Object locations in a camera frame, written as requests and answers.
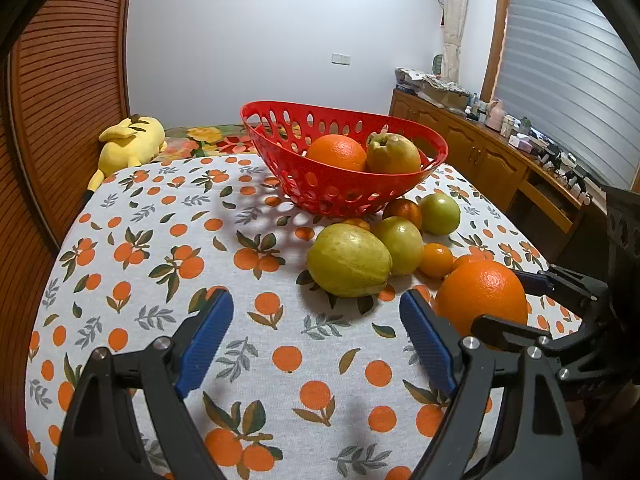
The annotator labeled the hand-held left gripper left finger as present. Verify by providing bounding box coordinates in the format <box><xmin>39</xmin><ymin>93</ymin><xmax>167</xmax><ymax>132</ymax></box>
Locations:
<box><xmin>54</xmin><ymin>287</ymin><xmax>235</xmax><ymax>480</ymax></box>

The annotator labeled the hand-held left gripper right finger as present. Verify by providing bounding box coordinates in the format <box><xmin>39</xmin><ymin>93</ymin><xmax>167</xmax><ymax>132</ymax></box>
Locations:
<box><xmin>399</xmin><ymin>287</ymin><xmax>583</xmax><ymax>480</ymax></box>

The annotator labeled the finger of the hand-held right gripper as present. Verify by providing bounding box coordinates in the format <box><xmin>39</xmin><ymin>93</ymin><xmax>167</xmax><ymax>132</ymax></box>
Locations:
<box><xmin>510</xmin><ymin>264</ymin><xmax>608</xmax><ymax>311</ymax></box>
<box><xmin>471</xmin><ymin>313</ymin><xmax>608</xmax><ymax>383</ymax></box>

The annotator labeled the large orange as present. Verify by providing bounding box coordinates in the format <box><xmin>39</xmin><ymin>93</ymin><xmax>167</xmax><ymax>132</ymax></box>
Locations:
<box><xmin>434</xmin><ymin>259</ymin><xmax>529</xmax><ymax>351</ymax></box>
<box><xmin>306</xmin><ymin>133</ymin><xmax>368</xmax><ymax>173</ymax></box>

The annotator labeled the round yellow-green fruit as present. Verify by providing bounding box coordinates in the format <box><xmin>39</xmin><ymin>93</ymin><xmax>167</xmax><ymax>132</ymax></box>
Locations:
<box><xmin>372</xmin><ymin>216</ymin><xmax>425</xmax><ymax>277</ymax></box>

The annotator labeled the large yellow-green guava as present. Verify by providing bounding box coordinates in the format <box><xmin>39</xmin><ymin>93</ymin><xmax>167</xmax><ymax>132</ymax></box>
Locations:
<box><xmin>306</xmin><ymin>223</ymin><xmax>393</xmax><ymax>298</ymax></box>

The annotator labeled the round green fruit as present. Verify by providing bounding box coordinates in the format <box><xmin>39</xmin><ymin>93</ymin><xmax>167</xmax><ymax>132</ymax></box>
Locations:
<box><xmin>418</xmin><ymin>192</ymin><xmax>462</xmax><ymax>236</ymax></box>

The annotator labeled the dark small tangerine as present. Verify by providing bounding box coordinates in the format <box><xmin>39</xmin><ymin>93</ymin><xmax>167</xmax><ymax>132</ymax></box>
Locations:
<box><xmin>382</xmin><ymin>198</ymin><xmax>423</xmax><ymax>230</ymax></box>

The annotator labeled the red perforated plastic basket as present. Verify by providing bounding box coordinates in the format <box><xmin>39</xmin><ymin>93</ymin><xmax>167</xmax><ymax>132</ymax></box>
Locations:
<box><xmin>240</xmin><ymin>101</ymin><xmax>449</xmax><ymax>219</ymax></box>

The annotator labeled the orange-print white tablecloth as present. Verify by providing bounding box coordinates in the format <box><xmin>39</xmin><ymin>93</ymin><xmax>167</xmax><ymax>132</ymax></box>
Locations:
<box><xmin>25</xmin><ymin>152</ymin><xmax>583</xmax><ymax>480</ymax></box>

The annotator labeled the wooden cabinet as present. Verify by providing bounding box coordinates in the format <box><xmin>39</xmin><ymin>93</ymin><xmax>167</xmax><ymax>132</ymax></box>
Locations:
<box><xmin>389</xmin><ymin>89</ymin><xmax>608</xmax><ymax>261</ymax></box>

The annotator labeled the yellow pear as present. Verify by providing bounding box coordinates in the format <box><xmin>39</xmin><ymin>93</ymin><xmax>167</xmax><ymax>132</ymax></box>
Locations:
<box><xmin>366</xmin><ymin>131</ymin><xmax>422</xmax><ymax>175</ymax></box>

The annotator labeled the grey window blind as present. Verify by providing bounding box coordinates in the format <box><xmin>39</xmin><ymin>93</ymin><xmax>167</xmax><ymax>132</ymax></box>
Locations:
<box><xmin>492</xmin><ymin>0</ymin><xmax>640</xmax><ymax>191</ymax></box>

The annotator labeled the floral blanket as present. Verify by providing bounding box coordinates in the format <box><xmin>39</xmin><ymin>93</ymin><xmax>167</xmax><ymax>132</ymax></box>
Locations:
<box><xmin>162</xmin><ymin>123</ymin><xmax>261</xmax><ymax>161</ymax></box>

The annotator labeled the yellow plush toy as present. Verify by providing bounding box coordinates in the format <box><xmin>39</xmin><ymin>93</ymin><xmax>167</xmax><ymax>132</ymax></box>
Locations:
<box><xmin>87</xmin><ymin>114</ymin><xmax>168</xmax><ymax>193</ymax></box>

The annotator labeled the pile of boxes and papers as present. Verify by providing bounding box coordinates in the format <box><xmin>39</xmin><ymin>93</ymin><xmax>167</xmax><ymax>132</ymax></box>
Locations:
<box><xmin>395</xmin><ymin>66</ymin><xmax>471</xmax><ymax>108</ymax></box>

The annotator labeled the white patterned curtain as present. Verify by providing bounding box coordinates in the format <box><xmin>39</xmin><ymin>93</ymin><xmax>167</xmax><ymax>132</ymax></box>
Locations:
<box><xmin>440</xmin><ymin>0</ymin><xmax>472</xmax><ymax>83</ymax></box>

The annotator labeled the slatted wooden door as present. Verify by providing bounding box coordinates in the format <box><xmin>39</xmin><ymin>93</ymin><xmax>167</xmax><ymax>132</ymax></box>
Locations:
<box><xmin>0</xmin><ymin>0</ymin><xmax>138</xmax><ymax>461</ymax></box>

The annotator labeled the wooden window frame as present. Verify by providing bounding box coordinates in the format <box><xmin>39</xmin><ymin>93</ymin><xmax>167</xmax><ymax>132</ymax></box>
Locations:
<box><xmin>482</xmin><ymin>0</ymin><xmax>512</xmax><ymax>103</ymax></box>

